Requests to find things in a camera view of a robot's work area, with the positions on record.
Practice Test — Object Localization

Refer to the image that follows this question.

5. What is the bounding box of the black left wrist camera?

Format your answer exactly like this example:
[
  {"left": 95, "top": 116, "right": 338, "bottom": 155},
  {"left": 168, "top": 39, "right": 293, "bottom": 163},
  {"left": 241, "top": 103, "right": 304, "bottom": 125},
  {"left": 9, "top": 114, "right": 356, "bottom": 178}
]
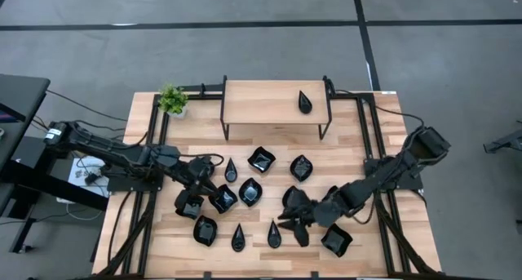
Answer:
[{"left": 174, "top": 188, "right": 197, "bottom": 210}]

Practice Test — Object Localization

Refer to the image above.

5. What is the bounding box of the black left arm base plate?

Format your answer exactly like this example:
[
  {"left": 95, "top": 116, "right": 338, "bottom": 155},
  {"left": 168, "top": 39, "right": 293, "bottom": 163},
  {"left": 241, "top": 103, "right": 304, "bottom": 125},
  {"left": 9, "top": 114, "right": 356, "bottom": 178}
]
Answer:
[{"left": 106, "top": 165, "right": 165, "bottom": 193}]

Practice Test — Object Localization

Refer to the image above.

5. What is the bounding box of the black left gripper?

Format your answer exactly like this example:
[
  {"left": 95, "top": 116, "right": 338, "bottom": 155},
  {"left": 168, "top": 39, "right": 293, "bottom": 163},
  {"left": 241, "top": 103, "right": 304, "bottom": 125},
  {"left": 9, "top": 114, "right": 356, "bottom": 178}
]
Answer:
[{"left": 186, "top": 155, "right": 223, "bottom": 198}]

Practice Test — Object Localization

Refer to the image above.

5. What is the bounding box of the wooden shelf with black legs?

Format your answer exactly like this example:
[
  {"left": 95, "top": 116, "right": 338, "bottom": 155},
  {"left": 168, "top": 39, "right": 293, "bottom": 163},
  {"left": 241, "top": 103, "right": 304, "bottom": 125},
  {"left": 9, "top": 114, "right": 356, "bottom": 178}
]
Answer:
[{"left": 219, "top": 74, "right": 334, "bottom": 141}]

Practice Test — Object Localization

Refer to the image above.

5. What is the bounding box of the black desk leg frame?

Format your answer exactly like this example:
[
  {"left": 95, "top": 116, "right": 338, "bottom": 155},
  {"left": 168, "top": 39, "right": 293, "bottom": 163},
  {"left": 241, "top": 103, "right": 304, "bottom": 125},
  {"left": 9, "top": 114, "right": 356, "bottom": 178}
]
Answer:
[{"left": 0, "top": 136, "right": 110, "bottom": 255}]

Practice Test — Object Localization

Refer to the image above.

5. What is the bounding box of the white printed paper sheet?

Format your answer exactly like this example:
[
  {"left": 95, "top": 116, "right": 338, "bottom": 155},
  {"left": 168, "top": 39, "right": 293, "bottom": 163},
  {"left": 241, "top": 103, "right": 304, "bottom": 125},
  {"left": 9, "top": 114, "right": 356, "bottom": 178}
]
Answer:
[{"left": 67, "top": 156, "right": 110, "bottom": 199}]

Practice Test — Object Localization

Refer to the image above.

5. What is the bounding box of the dark laptop screen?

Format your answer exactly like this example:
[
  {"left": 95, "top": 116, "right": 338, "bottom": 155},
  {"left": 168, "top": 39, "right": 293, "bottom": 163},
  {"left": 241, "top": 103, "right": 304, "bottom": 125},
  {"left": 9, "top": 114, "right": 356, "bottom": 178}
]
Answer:
[{"left": 0, "top": 103, "right": 26, "bottom": 124}]

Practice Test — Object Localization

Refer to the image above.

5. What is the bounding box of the black desk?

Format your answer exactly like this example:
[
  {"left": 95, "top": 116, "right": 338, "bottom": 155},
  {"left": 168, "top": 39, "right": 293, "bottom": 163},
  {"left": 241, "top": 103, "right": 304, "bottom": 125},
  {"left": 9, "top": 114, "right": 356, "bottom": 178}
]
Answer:
[{"left": 0, "top": 73, "right": 52, "bottom": 171}]

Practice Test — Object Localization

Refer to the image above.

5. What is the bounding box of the black floor cable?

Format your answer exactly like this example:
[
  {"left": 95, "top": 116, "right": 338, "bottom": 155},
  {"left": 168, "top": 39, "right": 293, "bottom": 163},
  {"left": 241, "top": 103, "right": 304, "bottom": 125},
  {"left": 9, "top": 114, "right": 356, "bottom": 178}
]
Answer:
[{"left": 45, "top": 89, "right": 130, "bottom": 122}]

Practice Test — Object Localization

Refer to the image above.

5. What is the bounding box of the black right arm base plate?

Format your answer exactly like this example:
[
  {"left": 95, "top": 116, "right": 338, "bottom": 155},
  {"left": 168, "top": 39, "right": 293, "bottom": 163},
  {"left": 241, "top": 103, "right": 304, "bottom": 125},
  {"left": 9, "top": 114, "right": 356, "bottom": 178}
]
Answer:
[{"left": 364, "top": 159, "right": 425, "bottom": 192}]

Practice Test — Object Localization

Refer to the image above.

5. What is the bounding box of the green plant in white pot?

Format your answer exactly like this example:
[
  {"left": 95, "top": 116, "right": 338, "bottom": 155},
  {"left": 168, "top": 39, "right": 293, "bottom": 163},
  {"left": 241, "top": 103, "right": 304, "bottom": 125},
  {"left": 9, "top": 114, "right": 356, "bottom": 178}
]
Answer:
[{"left": 157, "top": 83, "right": 190, "bottom": 120}]

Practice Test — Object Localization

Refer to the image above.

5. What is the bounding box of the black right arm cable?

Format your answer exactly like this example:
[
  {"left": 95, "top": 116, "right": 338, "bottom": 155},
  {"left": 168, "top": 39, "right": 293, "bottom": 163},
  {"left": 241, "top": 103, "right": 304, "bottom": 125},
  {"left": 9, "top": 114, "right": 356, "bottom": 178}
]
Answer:
[{"left": 338, "top": 88, "right": 427, "bottom": 129}]

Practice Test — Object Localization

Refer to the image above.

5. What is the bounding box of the black leaf-shaped mini plate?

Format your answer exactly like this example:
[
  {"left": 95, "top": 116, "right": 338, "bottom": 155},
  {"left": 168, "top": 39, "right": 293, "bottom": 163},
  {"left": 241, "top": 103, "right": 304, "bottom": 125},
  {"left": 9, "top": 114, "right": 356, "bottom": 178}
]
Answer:
[
  {"left": 281, "top": 184, "right": 311, "bottom": 210},
  {"left": 290, "top": 153, "right": 314, "bottom": 183},
  {"left": 238, "top": 176, "right": 263, "bottom": 208},
  {"left": 192, "top": 215, "right": 219, "bottom": 247}
]

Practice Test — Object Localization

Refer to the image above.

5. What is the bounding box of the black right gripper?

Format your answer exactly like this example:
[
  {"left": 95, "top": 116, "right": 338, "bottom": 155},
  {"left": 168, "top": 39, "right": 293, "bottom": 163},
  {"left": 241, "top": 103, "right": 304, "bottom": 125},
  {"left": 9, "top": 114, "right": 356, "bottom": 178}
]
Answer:
[{"left": 278, "top": 196, "right": 350, "bottom": 232}]

